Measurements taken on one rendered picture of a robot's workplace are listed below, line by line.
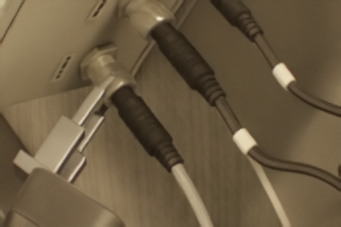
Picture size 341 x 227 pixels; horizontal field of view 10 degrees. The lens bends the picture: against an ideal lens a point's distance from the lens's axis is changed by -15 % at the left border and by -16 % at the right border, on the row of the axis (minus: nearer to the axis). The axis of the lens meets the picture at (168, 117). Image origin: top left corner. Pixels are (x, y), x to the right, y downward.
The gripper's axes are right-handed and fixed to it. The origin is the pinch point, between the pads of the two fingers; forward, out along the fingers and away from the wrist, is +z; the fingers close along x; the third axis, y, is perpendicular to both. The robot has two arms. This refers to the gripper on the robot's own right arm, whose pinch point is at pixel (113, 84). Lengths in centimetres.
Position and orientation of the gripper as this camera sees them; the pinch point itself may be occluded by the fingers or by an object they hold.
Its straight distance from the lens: 86.0
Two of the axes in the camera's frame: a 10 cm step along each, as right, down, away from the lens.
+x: 0.1, -5.1, -8.6
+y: 8.5, 4.6, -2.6
